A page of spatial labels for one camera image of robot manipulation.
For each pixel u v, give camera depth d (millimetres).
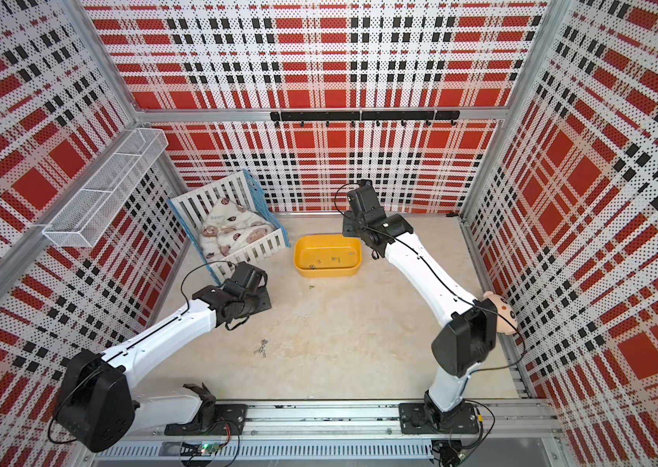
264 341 878
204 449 692
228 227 1140
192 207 1035
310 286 990
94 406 410
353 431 732
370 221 591
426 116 887
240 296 633
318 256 1084
